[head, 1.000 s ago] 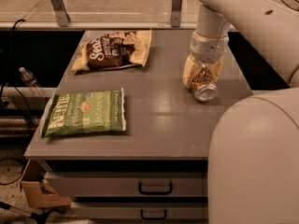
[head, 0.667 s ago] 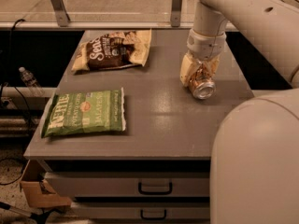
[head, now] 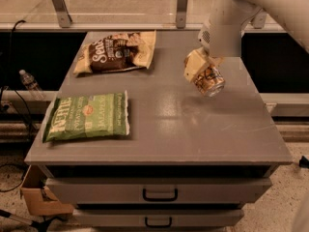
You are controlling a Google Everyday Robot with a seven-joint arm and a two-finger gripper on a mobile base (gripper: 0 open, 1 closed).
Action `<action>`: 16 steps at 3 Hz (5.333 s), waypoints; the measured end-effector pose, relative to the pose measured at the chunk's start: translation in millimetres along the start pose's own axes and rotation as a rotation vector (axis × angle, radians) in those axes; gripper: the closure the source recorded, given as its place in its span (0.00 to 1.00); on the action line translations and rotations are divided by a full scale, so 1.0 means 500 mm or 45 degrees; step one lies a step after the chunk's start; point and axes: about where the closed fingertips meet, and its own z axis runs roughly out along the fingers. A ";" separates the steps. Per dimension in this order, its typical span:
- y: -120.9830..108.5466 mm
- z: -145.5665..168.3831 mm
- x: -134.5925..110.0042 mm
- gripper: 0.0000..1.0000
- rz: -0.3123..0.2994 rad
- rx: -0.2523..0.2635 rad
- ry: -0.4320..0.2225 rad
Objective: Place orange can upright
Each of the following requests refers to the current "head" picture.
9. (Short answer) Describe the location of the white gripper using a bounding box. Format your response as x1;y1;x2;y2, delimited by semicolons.
183;16;242;82

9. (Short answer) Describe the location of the orange soda can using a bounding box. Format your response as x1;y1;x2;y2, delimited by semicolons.
194;67;225;97

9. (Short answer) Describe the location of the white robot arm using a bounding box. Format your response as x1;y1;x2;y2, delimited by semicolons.
183;0;309;82

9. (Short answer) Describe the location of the brown chip bag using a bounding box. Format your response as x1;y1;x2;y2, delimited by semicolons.
73;31;156;74

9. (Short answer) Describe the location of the green jalapeno chip bag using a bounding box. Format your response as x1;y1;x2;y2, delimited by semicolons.
42;91;129;142

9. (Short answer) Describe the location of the black object on floor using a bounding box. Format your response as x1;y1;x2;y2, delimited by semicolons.
299;156;309;168

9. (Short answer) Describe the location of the clear plastic water bottle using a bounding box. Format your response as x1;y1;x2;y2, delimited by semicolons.
19;70;45;101

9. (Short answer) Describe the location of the upper grey drawer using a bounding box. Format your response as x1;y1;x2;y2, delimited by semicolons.
46;178;272;204

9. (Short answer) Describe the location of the grey drawer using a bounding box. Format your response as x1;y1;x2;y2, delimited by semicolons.
46;178;272;204
73;210;243;229

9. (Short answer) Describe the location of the lower grey drawer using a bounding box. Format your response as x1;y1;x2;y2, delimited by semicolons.
73;210;243;229

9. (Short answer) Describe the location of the cardboard box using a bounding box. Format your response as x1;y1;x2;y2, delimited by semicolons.
20;166;73;216

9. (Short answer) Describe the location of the black tripod leg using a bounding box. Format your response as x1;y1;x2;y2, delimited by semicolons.
0;210;60;232

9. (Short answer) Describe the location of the right metal bracket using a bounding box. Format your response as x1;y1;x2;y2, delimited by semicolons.
251;11;267;29

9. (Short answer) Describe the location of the metal bracket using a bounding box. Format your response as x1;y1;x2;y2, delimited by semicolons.
176;0;188;29
251;11;267;29
51;0;72;28

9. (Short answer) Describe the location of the middle metal bracket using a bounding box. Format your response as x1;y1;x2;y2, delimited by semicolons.
176;0;188;29

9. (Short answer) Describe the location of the left metal bracket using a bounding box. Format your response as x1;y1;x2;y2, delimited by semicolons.
51;0;72;28

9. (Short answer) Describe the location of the black cable left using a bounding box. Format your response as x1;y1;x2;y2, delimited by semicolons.
0;18;37;137

